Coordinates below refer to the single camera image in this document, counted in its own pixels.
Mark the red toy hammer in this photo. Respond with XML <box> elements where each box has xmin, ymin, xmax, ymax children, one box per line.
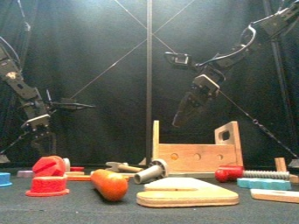
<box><xmin>214</xmin><ymin>164</ymin><xmax>293</xmax><ymax>183</ymax></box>

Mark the large gray toy bolt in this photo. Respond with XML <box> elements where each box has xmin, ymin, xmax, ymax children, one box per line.
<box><xmin>134</xmin><ymin>158</ymin><xmax>170</xmax><ymax>186</ymax></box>

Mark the dark slanted frame pole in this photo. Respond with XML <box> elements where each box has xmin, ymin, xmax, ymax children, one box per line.
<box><xmin>263</xmin><ymin>0</ymin><xmax>297</xmax><ymax>160</ymax></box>

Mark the wooden toy toolbox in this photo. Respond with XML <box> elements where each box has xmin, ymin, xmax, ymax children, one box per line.
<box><xmin>152</xmin><ymin>120</ymin><xmax>246</xmax><ymax>179</ymax></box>

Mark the wooden toy saw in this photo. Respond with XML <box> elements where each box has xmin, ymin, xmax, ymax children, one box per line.
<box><xmin>135</xmin><ymin>177</ymin><xmax>240</xmax><ymax>208</ymax></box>

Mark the cyan toy gear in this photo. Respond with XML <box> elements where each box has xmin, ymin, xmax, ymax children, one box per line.
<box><xmin>236</xmin><ymin>178</ymin><xmax>293</xmax><ymax>191</ymax></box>

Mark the gray vertical frame pole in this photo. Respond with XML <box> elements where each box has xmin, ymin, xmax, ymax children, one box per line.
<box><xmin>144</xmin><ymin>0</ymin><xmax>155</xmax><ymax>165</ymax></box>

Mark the orange toy screwdriver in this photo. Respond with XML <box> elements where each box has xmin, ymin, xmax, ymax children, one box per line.
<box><xmin>90</xmin><ymin>169</ymin><xmax>130</xmax><ymax>203</ymax></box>

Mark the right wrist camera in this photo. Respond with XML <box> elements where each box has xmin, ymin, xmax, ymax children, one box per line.
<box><xmin>163</xmin><ymin>52</ymin><xmax>192</xmax><ymax>70</ymax></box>

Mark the blue toy nut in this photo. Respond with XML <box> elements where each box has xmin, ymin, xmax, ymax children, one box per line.
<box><xmin>0</xmin><ymin>171</ymin><xmax>14</xmax><ymax>187</ymax></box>

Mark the red round toy nut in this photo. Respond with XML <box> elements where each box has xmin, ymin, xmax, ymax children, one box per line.
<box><xmin>24</xmin><ymin>175</ymin><xmax>71</xmax><ymax>198</ymax></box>

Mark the orange holed strip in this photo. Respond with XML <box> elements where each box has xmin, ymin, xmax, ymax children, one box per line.
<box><xmin>63</xmin><ymin>171</ymin><xmax>95</xmax><ymax>182</ymax></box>

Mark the gray toy hammer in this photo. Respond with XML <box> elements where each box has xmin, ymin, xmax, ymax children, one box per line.
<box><xmin>106</xmin><ymin>161</ymin><xmax>146</xmax><ymax>173</ymax></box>

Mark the long pale wooden holed strip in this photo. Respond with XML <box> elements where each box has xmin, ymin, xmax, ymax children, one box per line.
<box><xmin>250</xmin><ymin>188</ymin><xmax>299</xmax><ymax>204</ymax></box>

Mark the red slotted toy bolt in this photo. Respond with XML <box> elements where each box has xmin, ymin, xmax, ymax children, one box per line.
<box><xmin>32</xmin><ymin>155</ymin><xmax>68</xmax><ymax>178</ymax></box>

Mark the purple toy gear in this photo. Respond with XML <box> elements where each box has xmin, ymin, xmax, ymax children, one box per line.
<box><xmin>16</xmin><ymin>170</ymin><xmax>35</xmax><ymax>179</ymax></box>

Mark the short pale wooden strip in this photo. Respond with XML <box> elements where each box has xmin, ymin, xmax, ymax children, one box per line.
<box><xmin>274</xmin><ymin>157</ymin><xmax>290</xmax><ymax>173</ymax></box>

